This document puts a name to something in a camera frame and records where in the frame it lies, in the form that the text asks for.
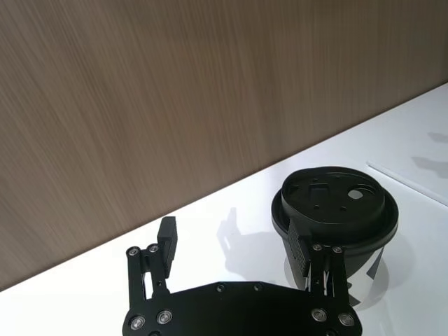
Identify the white and black paper cup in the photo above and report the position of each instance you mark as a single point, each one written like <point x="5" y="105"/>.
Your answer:
<point x="354" y="262"/>

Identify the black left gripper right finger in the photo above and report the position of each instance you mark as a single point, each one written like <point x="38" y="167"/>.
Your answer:
<point x="300" y="255"/>

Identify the black plastic cup lid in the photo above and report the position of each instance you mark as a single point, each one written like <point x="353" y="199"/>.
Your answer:
<point x="332" y="196"/>

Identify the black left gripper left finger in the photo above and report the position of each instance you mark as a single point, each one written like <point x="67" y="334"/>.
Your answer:
<point x="164" y="255"/>

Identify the flat white board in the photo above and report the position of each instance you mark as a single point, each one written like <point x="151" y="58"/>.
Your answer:
<point x="420" y="182"/>

